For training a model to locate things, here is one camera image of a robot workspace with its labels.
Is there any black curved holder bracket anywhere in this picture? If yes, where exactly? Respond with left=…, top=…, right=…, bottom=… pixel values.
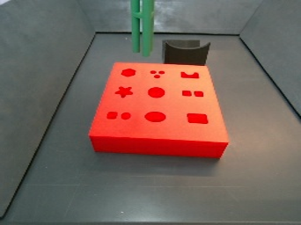
left=163, top=40, right=211, bottom=66

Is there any red shape sorter block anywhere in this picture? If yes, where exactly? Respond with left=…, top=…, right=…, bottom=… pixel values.
left=90, top=62, right=229, bottom=158

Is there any green three prong peg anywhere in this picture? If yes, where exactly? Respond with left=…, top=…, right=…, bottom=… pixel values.
left=132, top=0, right=155, bottom=57

